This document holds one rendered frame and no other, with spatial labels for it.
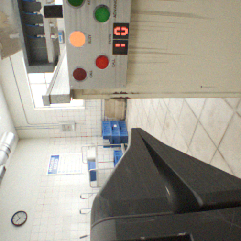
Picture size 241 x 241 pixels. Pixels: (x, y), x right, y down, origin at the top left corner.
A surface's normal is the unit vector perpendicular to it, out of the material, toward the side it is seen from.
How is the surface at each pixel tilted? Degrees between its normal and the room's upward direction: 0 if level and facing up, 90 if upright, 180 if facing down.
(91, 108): 90
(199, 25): 90
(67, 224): 90
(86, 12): 90
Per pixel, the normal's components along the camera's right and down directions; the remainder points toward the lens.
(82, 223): 0.05, -0.79
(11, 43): 0.53, 0.50
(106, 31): 0.12, 0.57
